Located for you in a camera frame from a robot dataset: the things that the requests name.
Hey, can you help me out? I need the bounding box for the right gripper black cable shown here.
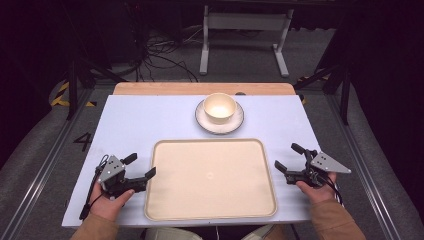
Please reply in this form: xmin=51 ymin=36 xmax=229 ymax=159
xmin=319 ymin=173 xmax=344 ymax=206

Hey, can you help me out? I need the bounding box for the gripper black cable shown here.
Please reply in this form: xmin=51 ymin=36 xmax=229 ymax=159
xmin=319 ymin=173 xmax=344 ymax=206
xmin=78 ymin=154 xmax=111 ymax=221

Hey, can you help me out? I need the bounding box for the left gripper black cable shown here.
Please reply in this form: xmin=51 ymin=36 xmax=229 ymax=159
xmin=78 ymin=154 xmax=111 ymax=221

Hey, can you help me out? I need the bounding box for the person's right hand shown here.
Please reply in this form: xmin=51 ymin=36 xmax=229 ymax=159
xmin=295 ymin=172 xmax=338 ymax=205

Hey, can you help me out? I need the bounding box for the cream bowl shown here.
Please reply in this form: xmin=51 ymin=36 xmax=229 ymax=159
xmin=202 ymin=92 xmax=238 ymax=126

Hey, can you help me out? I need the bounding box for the white metal stand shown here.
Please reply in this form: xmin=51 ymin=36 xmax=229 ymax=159
xmin=198 ymin=4 xmax=295 ymax=78

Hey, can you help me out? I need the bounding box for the person's left hand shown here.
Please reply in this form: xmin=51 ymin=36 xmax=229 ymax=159
xmin=89 ymin=182 xmax=136 ymax=223

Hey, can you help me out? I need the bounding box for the bundle of floor cables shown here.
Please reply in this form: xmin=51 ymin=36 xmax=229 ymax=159
xmin=133 ymin=19 xmax=205 ymax=83

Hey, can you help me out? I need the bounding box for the white table mat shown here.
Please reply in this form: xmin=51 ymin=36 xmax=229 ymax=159
xmin=61 ymin=94 xmax=322 ymax=229

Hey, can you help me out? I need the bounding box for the beige tray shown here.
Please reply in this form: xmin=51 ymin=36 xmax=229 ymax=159
xmin=144 ymin=138 xmax=278 ymax=222

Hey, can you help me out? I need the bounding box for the black tripod stand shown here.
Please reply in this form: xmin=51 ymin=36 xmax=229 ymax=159
xmin=64 ymin=0 xmax=129 ymax=121
xmin=293 ymin=19 xmax=354 ymax=126

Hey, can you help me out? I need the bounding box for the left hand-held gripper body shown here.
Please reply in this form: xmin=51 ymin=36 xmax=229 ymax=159
xmin=97 ymin=154 xmax=148 ymax=200

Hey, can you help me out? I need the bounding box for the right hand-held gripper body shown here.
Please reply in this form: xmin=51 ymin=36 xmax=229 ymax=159
xmin=285 ymin=149 xmax=352 ymax=189

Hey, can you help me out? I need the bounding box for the white plate with dark rim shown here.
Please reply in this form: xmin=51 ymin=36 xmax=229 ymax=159
xmin=195 ymin=98 xmax=245 ymax=135

